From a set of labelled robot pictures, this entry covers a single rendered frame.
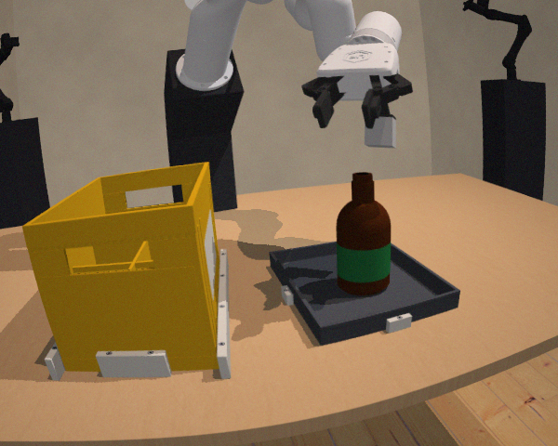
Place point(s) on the yellow crate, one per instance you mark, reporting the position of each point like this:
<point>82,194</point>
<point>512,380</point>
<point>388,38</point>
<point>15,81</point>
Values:
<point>159,304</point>

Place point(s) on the brown glass bottle with green label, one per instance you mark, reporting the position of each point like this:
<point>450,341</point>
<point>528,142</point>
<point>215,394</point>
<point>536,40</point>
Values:
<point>363,240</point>

